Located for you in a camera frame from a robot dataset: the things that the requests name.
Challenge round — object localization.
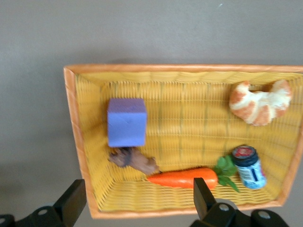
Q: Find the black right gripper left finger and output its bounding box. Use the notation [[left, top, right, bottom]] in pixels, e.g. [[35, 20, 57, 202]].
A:
[[0, 179, 87, 227]]

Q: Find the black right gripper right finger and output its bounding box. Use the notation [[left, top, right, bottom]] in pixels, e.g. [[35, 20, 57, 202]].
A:
[[193, 177, 291, 227]]

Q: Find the orange toy carrot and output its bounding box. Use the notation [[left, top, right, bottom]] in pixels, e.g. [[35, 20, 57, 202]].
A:
[[146, 155, 240, 192]]

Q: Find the small blue white can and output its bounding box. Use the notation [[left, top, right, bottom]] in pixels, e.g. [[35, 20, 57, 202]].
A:
[[231, 145, 267, 190]]

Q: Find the yellow woven tray orange rim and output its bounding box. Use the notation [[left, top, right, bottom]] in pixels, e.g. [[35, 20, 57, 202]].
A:
[[63, 63, 303, 219]]

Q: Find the brown root-shaped toy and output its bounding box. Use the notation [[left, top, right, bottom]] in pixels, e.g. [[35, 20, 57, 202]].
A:
[[108, 146, 163, 176]]

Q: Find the purple foam cube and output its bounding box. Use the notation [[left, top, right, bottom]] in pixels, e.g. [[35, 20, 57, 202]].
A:
[[107, 98, 147, 148]]

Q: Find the toy croissant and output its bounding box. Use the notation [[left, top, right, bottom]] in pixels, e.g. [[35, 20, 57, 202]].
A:
[[229, 79, 292, 126]]

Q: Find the brown table cover sheet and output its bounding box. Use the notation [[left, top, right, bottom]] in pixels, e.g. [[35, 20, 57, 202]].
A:
[[0, 0, 303, 227]]

